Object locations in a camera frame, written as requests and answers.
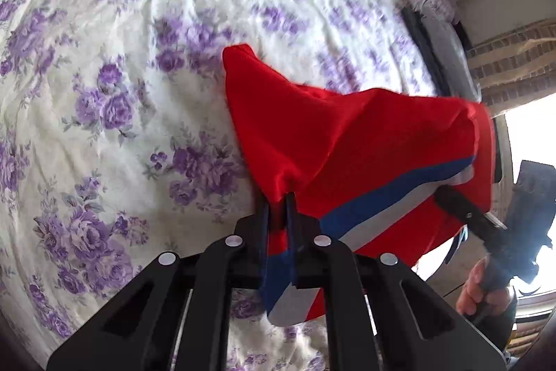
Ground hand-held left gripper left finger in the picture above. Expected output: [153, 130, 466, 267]
[46, 195, 271, 371]

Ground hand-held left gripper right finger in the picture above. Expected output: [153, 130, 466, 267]
[284, 194, 508, 371]

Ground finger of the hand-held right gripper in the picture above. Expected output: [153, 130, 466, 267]
[433, 183, 508, 233]

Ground red pants with blue-white stripes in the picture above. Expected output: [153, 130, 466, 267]
[222, 43, 498, 326]

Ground person's right hand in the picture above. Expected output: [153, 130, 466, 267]
[455, 258, 518, 317]

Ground dark garment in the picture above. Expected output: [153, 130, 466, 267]
[402, 6, 481, 104]

